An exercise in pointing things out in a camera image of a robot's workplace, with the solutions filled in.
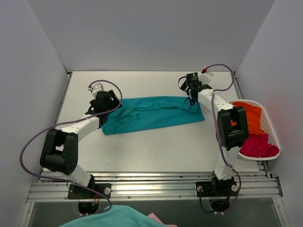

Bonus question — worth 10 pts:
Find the teal t-shirt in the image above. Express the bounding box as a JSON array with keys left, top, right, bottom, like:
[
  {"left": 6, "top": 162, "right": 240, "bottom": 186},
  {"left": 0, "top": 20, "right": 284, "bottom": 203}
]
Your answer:
[{"left": 101, "top": 96, "right": 205, "bottom": 135}]

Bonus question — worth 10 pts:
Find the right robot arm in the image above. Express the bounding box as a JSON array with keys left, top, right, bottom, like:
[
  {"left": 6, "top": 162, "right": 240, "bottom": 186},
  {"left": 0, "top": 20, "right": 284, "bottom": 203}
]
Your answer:
[{"left": 179, "top": 72, "right": 249, "bottom": 195}]

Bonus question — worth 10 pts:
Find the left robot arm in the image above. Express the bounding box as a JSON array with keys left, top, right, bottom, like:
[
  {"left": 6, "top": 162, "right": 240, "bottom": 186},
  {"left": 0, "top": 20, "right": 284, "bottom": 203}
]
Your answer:
[{"left": 40, "top": 89, "right": 120, "bottom": 198}]

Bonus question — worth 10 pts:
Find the orange t-shirt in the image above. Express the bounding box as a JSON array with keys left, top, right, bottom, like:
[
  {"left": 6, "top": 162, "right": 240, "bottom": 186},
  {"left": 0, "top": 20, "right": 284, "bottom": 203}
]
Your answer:
[{"left": 232, "top": 101, "right": 265, "bottom": 137}]

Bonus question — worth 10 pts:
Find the magenta t-shirt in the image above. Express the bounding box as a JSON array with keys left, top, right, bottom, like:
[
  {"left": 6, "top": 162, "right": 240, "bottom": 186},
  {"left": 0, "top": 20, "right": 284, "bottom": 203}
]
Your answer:
[{"left": 240, "top": 133, "right": 280, "bottom": 158}]

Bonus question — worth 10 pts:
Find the white plastic basket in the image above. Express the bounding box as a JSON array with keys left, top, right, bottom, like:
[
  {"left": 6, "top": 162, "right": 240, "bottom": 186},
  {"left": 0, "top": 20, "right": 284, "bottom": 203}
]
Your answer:
[{"left": 230, "top": 99, "right": 280, "bottom": 161}]

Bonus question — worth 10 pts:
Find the light green cloth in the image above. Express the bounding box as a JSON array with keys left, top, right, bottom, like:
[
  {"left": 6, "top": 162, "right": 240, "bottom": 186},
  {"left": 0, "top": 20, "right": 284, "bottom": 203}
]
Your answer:
[{"left": 61, "top": 205, "right": 164, "bottom": 227}]

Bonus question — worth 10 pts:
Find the pink cloth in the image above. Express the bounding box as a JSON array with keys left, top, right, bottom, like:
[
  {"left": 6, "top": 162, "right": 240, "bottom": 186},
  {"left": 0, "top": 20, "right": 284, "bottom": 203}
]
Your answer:
[{"left": 147, "top": 213, "right": 165, "bottom": 226}]

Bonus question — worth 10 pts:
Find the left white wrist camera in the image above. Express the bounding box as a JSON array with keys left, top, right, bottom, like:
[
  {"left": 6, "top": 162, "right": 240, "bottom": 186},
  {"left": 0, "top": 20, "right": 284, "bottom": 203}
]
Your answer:
[{"left": 88, "top": 82, "right": 104, "bottom": 98}]

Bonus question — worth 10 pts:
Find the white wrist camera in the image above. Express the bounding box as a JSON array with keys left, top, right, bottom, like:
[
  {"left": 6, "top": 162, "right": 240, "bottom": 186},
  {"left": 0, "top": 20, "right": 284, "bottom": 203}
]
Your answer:
[
  {"left": 199, "top": 68, "right": 214, "bottom": 85},
  {"left": 88, "top": 82, "right": 104, "bottom": 98}
]

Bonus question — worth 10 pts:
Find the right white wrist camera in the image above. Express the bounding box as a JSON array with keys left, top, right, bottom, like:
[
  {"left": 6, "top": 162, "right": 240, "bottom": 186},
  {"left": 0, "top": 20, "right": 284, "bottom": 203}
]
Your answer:
[{"left": 199, "top": 68, "right": 214, "bottom": 85}]

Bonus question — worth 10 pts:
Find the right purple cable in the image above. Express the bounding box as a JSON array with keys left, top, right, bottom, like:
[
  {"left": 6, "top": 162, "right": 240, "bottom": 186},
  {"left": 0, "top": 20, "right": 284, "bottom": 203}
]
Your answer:
[{"left": 205, "top": 63, "right": 242, "bottom": 213}]

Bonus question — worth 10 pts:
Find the purple cable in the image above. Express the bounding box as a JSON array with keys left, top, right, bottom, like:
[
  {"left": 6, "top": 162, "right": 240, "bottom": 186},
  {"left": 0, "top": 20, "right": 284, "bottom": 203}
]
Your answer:
[
  {"left": 19, "top": 79, "right": 123, "bottom": 213},
  {"left": 205, "top": 63, "right": 242, "bottom": 213}
]

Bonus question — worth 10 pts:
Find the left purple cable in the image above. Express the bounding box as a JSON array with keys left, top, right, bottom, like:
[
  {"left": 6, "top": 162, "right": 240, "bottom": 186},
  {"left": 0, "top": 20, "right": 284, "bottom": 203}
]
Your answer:
[{"left": 19, "top": 79, "right": 123, "bottom": 213}]

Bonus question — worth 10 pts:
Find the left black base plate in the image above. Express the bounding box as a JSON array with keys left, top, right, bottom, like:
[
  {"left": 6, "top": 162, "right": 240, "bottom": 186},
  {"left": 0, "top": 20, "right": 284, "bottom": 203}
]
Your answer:
[{"left": 67, "top": 183, "right": 112, "bottom": 200}]

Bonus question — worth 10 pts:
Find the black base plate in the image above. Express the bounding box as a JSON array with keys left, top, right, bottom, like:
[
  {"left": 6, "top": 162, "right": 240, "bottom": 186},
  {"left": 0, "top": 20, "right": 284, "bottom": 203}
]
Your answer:
[
  {"left": 67, "top": 183, "right": 112, "bottom": 200},
  {"left": 195, "top": 180, "right": 238, "bottom": 197}
]

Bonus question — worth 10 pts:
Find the aluminium rail frame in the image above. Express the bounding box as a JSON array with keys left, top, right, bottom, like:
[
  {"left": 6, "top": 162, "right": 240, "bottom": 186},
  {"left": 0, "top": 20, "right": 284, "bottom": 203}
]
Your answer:
[{"left": 27, "top": 170, "right": 283, "bottom": 202}]

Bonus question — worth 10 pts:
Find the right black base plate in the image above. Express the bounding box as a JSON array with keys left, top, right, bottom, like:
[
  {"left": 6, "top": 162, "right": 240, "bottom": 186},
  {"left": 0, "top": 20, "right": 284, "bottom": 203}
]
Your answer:
[{"left": 195, "top": 180, "right": 238, "bottom": 197}]

